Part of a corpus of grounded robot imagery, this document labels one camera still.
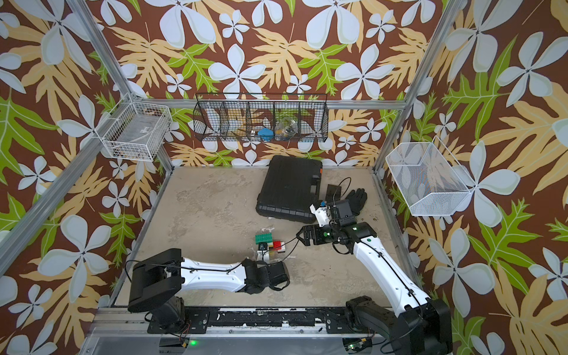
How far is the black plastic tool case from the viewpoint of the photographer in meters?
0.97

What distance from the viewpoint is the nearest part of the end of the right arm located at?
567 millimetres

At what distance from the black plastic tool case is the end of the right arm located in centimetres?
21
